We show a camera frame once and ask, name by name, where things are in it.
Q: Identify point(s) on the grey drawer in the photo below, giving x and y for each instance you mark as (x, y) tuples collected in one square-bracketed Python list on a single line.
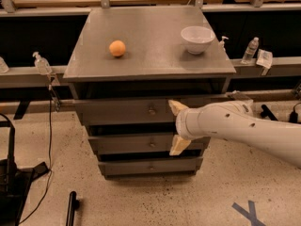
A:
[(117, 168), (133, 143), (129, 110)]

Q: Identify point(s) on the blue tape cross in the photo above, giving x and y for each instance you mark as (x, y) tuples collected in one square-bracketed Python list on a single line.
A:
[(249, 213)]

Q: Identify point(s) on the clear water bottle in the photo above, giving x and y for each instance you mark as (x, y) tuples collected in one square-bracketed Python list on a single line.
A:
[(250, 50)]

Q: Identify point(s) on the black tube on floor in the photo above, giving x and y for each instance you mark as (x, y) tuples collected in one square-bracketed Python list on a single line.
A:
[(72, 207)]

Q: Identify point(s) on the grey bottom drawer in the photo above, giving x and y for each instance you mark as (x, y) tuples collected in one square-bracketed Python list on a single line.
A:
[(117, 168)]

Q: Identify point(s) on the orange fruit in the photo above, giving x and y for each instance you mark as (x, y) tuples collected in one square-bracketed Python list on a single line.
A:
[(117, 48)]

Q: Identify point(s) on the grey top drawer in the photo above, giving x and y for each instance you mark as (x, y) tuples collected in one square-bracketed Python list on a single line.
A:
[(129, 110)]

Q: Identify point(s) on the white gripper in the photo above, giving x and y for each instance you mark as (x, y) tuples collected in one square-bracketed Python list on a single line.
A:
[(182, 123)]

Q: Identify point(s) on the white wipes packet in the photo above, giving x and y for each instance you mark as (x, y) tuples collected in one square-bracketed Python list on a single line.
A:
[(264, 58)]

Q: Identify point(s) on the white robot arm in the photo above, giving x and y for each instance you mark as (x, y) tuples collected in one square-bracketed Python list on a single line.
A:
[(234, 121)]

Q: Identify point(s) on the black wheeled stand leg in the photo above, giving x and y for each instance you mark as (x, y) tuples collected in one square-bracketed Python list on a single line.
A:
[(267, 113)]

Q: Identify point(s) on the crumpled plastic packet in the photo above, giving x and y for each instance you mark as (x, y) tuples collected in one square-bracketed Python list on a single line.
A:
[(239, 96)]

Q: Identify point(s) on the clear pump bottle left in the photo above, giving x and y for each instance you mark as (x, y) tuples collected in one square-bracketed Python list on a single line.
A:
[(42, 64)]

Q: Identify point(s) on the small pump bottle right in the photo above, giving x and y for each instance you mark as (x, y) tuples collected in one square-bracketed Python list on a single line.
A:
[(222, 42)]

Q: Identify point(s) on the clear bottle far left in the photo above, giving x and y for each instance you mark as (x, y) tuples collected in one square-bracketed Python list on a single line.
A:
[(3, 66)]

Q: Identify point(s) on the white bowl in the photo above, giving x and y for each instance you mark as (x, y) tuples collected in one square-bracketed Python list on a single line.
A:
[(197, 39)]

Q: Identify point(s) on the grey drawer cabinet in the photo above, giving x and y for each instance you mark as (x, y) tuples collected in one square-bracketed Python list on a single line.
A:
[(155, 64)]

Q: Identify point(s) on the grey middle drawer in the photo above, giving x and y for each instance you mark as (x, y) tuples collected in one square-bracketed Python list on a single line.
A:
[(133, 143)]

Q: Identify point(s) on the black stand base left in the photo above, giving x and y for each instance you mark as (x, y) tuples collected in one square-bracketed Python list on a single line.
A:
[(14, 182)]

